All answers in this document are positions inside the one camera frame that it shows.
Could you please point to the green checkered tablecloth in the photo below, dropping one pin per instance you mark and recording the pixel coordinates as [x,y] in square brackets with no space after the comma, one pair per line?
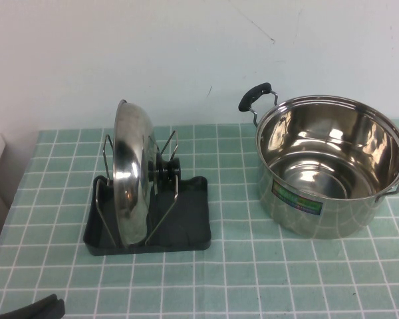
[252,282]

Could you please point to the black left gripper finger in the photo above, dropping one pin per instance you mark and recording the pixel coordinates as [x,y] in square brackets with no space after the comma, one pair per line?
[61,310]
[23,309]

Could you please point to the stainless steel pot lid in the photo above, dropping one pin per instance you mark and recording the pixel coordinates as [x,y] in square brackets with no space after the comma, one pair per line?
[129,172]

